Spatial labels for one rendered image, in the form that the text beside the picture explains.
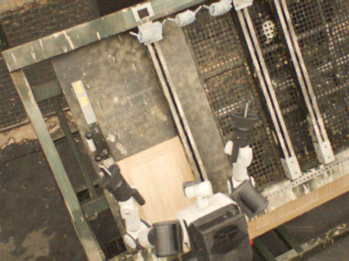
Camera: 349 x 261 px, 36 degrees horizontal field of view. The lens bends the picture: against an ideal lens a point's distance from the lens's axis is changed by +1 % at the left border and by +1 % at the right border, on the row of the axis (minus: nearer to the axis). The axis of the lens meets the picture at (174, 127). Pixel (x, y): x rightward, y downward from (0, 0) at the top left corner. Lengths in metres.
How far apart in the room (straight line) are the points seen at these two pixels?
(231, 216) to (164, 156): 0.67
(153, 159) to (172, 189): 0.20
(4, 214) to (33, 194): 0.28
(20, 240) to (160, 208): 1.73
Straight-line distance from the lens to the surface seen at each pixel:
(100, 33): 2.67
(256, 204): 2.49
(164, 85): 2.76
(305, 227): 4.06
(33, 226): 4.43
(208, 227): 2.31
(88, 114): 2.72
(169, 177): 2.88
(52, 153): 2.71
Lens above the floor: 3.25
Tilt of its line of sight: 42 degrees down
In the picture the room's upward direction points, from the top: 10 degrees counter-clockwise
